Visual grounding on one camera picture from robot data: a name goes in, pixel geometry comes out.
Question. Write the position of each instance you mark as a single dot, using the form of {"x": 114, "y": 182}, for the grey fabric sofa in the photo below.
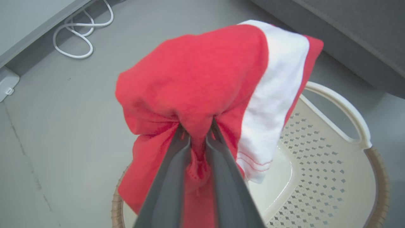
{"x": 364, "y": 38}

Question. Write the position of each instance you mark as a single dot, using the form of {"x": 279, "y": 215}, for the red and white garment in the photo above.
{"x": 196, "y": 72}

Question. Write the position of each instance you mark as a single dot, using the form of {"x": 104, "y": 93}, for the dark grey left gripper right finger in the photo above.
{"x": 227, "y": 190}

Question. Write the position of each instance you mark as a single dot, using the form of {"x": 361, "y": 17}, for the white partition panel grey frame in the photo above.
{"x": 25, "y": 19}

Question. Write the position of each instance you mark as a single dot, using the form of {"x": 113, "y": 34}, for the cream plastic laundry basket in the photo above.
{"x": 316, "y": 177}

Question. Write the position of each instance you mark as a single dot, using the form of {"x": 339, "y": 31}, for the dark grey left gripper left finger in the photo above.
{"x": 167, "y": 190}

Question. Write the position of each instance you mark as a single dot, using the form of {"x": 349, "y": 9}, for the small white wall box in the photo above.
{"x": 6, "y": 82}

